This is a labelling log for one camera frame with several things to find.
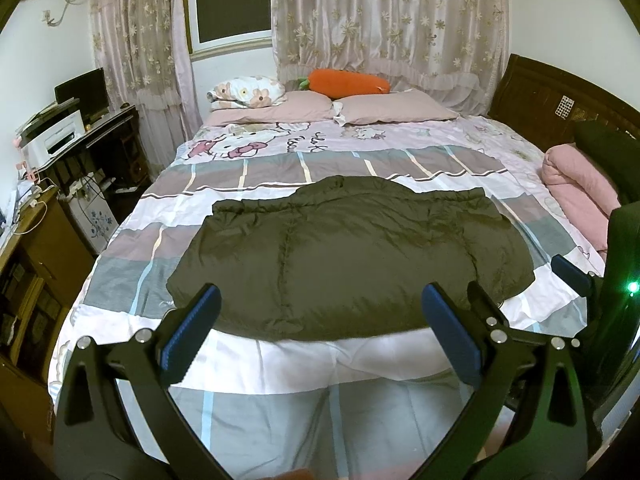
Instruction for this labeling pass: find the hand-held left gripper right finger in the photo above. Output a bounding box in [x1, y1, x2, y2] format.
[421, 282, 595, 480]

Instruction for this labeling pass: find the dark wooden headboard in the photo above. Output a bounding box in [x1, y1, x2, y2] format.
[487, 54, 640, 153]

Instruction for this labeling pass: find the black computer monitor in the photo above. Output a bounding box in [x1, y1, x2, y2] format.
[54, 67, 109, 117]

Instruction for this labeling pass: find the wide floral lace curtain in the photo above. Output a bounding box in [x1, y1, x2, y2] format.
[270, 0, 512, 117]

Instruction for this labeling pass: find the white floral small cabinet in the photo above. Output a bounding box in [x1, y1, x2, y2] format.
[64, 180, 122, 257]

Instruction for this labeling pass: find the white power strip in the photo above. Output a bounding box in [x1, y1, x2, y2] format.
[67, 174, 110, 195]

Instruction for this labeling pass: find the white printer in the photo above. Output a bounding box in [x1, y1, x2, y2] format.
[22, 109, 87, 170]

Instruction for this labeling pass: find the olive green puffer jacket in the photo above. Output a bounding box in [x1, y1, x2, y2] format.
[166, 175, 536, 343]

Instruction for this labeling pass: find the narrow floral lace curtain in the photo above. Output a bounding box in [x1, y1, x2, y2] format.
[84, 0, 205, 142]

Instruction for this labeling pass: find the pink folded blanket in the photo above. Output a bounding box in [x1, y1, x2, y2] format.
[541, 143, 623, 252]

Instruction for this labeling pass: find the brown wooden cabinet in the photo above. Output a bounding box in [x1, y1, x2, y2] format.
[0, 187, 99, 443]

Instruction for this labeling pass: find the pink pillow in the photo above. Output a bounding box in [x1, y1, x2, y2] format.
[204, 91, 334, 127]
[339, 89, 459, 127]

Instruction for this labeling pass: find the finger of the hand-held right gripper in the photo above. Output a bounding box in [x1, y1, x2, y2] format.
[466, 281, 512, 335]
[551, 254, 601, 302]

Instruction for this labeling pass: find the window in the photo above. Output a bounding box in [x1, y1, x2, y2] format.
[184, 0, 275, 62]

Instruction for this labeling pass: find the printed patchwork bed cover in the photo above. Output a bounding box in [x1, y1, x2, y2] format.
[50, 110, 608, 480]

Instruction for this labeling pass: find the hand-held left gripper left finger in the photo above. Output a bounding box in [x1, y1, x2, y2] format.
[52, 282, 236, 480]

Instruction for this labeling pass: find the orange carrot plush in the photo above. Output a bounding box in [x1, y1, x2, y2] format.
[296, 69, 391, 99]

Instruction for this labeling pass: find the floral print pillow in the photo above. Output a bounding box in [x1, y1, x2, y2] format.
[207, 76, 287, 112]

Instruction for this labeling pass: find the dark computer desk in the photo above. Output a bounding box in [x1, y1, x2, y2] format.
[37, 104, 152, 203]

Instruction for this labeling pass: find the dark green cloth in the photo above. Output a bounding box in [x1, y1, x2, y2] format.
[572, 120, 640, 207]

